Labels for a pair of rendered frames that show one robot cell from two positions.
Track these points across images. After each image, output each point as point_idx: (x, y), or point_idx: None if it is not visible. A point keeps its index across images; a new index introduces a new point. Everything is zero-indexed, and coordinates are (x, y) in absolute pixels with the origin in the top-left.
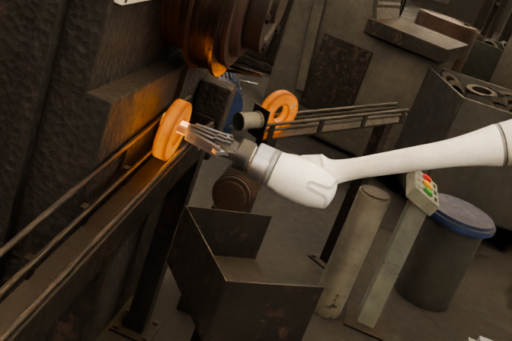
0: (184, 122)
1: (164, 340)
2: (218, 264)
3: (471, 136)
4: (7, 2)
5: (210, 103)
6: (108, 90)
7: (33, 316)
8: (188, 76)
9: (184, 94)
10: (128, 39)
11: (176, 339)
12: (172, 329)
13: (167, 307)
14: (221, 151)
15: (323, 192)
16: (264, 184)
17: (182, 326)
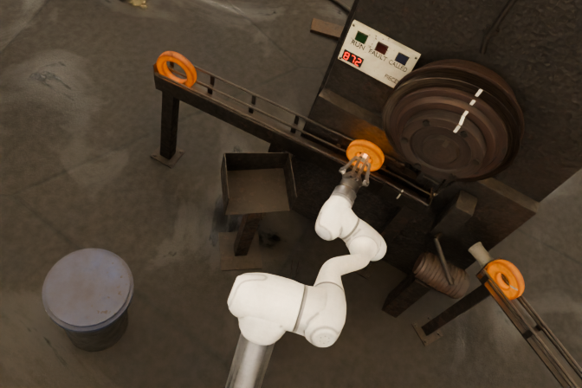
0: (364, 154)
1: (354, 280)
2: (236, 152)
3: (329, 272)
4: None
5: (450, 204)
6: (333, 96)
7: (216, 104)
8: None
9: (433, 177)
10: (364, 89)
11: (358, 287)
12: (366, 287)
13: (388, 287)
14: (341, 171)
15: (317, 223)
16: None
17: (371, 294)
